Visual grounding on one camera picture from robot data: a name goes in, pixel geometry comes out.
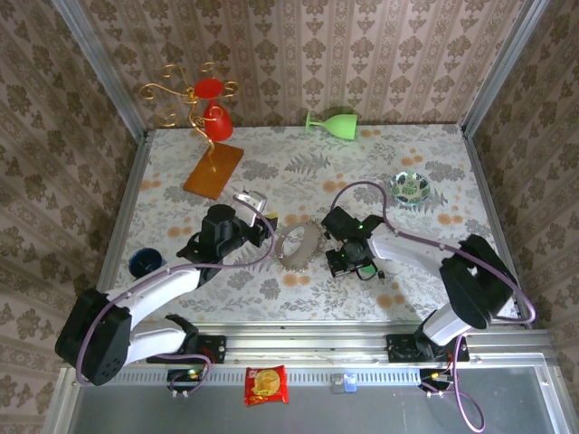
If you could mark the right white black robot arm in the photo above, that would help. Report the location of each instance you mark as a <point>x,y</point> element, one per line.
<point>407,251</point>

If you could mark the small blue silver block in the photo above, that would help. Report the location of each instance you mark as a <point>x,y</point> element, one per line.
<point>348,383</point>

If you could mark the leaf patterned bowl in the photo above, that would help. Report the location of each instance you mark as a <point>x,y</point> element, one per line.
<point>409,187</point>

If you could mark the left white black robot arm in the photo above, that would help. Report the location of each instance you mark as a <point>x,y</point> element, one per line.
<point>158,285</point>

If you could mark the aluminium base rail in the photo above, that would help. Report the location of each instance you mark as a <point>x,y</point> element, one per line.
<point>307,346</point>

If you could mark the key with green tag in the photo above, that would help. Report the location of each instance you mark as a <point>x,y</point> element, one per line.
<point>370,271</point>

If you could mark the red wine glass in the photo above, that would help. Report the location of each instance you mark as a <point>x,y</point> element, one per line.
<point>218,124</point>

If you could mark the aluminium frame post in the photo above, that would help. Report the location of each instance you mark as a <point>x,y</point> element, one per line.
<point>502,68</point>
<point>101,68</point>

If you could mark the blue mug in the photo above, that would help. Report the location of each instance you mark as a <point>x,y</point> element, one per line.
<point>145,262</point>

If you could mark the green wine glass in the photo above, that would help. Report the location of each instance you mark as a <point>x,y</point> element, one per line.
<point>341,126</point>

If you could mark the grey metal panel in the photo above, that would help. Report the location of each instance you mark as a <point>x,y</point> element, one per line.
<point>362,416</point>

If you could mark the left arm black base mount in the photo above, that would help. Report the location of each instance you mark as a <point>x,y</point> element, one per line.
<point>217,348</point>

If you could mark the aluminium table side rail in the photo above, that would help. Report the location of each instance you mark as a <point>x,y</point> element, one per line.
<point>120,226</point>
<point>482,181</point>

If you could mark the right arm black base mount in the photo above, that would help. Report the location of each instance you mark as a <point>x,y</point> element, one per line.
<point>400,348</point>

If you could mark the red snack packet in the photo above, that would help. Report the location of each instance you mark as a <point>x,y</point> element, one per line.
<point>267,384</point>

